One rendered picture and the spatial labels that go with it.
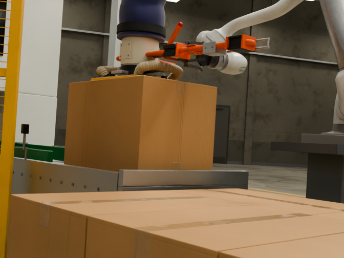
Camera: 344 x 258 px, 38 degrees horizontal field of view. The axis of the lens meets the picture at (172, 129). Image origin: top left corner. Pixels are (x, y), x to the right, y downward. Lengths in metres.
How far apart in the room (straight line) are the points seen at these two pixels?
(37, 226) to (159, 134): 0.79
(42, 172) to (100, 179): 0.44
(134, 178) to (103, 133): 0.39
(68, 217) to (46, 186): 1.03
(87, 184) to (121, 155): 0.18
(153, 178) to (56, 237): 0.69
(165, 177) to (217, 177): 0.29
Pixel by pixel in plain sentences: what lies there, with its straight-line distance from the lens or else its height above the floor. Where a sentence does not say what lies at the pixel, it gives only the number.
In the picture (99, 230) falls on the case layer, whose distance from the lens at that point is 1.14.
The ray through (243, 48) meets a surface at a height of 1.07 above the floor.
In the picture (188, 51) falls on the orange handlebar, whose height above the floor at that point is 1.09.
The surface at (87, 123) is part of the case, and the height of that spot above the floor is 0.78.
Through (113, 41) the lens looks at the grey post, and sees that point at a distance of 5.33.
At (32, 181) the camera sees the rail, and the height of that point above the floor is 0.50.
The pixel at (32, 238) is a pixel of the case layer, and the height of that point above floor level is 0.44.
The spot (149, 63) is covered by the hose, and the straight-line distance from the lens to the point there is 2.13.
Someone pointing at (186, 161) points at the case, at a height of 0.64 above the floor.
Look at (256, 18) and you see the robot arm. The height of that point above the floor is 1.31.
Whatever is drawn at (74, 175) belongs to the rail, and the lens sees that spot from 2.07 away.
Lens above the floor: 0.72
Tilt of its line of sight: 1 degrees up
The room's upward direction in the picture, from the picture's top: 4 degrees clockwise
